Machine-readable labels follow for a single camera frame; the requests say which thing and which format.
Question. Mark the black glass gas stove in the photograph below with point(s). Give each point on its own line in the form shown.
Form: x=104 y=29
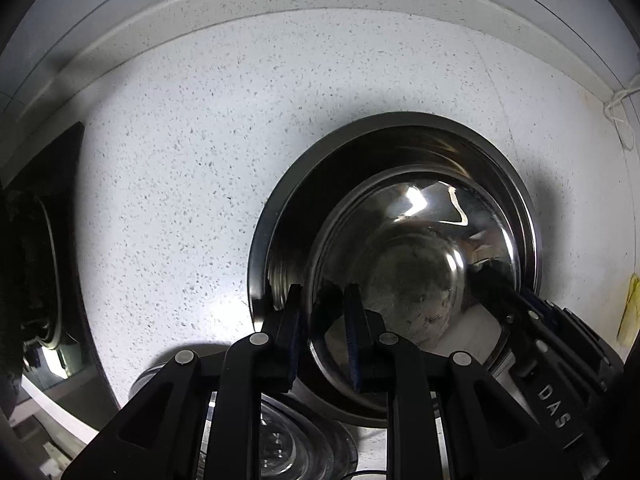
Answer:
x=35 y=240

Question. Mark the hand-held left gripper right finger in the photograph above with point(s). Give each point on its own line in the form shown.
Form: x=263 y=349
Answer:
x=352 y=320

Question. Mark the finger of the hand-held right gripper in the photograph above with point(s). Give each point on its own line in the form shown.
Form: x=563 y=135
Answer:
x=520 y=315

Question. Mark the large steel plate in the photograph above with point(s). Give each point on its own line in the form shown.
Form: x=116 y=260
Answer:
x=310 y=440

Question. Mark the yellow dish cloth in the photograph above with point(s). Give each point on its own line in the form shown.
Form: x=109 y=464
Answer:
x=631 y=310

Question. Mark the medium steel bowl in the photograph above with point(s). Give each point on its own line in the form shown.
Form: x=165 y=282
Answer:
x=415 y=260

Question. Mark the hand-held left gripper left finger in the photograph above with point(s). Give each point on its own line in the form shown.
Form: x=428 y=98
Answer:
x=295 y=320

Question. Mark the large steel bowl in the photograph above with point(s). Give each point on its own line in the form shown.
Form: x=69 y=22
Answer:
x=340 y=160

